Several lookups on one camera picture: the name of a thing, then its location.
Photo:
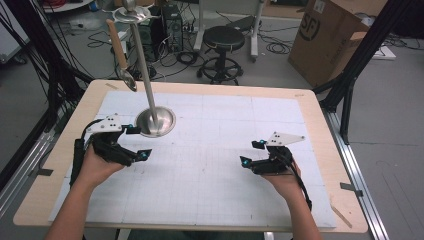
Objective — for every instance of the black round stool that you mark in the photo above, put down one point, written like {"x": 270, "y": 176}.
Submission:
{"x": 224, "y": 38}

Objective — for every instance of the person's left hand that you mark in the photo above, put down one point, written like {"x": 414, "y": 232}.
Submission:
{"x": 95, "y": 171}

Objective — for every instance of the metal stand with round base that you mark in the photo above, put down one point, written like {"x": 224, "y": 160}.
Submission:
{"x": 156, "y": 121}

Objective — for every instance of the brown cardboard box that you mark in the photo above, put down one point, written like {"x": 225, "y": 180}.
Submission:
{"x": 326, "y": 40}

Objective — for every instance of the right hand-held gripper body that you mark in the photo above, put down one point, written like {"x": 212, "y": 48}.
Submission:
{"x": 276, "y": 160}

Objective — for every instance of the black metal frame post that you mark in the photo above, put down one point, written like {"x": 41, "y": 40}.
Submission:
{"x": 360, "y": 56}
{"x": 40, "y": 50}

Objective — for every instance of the black computer tower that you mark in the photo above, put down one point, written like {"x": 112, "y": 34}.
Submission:
{"x": 172, "y": 28}

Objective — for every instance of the person's right hand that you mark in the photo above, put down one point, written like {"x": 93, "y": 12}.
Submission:
{"x": 286, "y": 185}

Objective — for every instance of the white grid mat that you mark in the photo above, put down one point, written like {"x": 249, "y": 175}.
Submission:
{"x": 216, "y": 160}

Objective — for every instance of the aluminium rail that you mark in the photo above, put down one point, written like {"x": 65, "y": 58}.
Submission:
{"x": 358, "y": 180}
{"x": 25, "y": 166}

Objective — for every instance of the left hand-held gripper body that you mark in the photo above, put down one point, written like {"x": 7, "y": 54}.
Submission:
{"x": 106, "y": 140}

